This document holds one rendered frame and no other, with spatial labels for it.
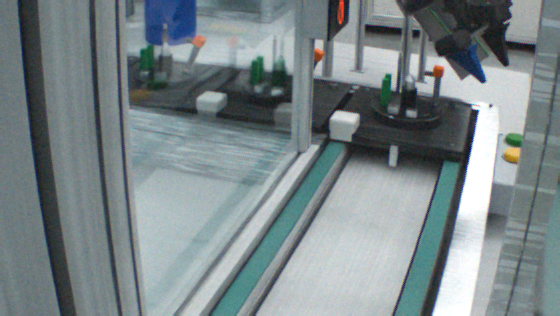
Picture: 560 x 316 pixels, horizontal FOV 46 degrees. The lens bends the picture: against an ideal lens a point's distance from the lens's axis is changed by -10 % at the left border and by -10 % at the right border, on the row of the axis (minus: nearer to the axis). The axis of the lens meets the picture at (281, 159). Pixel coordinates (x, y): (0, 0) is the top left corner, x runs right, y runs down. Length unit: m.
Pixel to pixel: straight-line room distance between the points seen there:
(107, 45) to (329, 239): 0.57
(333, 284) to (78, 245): 0.72
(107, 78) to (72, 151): 0.34
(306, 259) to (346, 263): 0.06
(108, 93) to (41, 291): 0.36
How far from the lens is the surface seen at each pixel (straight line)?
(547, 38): 0.41
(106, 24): 0.57
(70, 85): 0.24
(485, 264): 1.14
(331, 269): 0.99
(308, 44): 1.13
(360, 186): 1.20
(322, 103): 1.37
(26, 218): 0.23
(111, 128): 0.60
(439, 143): 1.25
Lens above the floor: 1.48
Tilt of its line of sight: 26 degrees down
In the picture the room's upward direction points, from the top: 2 degrees clockwise
